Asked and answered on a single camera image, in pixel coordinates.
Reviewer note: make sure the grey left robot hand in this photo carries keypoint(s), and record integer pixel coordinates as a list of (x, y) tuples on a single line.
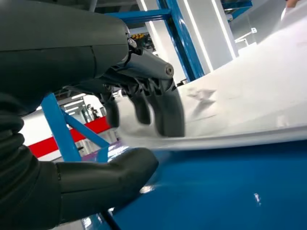
[(60, 47)]

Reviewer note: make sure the blue metal shelf rack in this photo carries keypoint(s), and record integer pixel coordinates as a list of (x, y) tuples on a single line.
[(215, 190), (236, 8)]

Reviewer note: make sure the red barrier tape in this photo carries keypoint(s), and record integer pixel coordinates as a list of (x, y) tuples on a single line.
[(45, 146)]

